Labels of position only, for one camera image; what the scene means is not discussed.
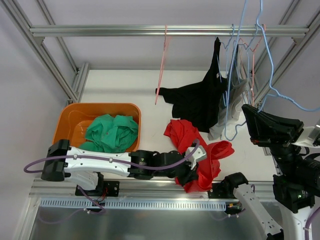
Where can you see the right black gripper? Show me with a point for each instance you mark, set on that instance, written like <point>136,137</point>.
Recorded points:
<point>293,131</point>

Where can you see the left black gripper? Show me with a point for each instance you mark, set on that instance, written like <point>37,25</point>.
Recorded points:
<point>186,171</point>

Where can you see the red tank top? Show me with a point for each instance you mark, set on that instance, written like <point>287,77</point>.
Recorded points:
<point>204,161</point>

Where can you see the blue wire hanger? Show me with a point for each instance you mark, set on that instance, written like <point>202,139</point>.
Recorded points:
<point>268,90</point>

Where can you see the grey tank top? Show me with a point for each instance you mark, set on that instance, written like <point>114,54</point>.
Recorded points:
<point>239,87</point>

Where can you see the black tank top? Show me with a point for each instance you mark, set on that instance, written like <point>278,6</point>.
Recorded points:
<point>199,102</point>

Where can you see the green tank top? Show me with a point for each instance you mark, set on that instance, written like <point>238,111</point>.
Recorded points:
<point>108,134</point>

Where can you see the pink wire hanger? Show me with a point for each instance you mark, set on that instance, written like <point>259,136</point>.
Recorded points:
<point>162,64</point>

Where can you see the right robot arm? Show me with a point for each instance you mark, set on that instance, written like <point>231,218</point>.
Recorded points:
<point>298,183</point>

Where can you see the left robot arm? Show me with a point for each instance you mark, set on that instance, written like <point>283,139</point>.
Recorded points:
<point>86,168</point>

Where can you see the pink hanger far right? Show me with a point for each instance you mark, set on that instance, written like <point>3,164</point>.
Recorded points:
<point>245,46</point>

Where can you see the orange plastic basket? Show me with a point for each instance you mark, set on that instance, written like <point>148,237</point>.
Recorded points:
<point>76,117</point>

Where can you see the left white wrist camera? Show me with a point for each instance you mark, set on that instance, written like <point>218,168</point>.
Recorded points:
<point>194,155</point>

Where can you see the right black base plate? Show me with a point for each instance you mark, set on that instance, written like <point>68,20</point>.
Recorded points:
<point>217,191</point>

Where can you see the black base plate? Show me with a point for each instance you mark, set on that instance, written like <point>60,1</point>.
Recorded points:
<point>111,188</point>
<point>217,191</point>

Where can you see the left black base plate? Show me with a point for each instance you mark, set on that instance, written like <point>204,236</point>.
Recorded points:
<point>111,188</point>

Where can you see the aluminium hanging rail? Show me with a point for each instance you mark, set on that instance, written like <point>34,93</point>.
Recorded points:
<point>168,30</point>

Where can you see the white slotted cable duct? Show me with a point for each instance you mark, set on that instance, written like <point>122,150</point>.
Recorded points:
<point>136,204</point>

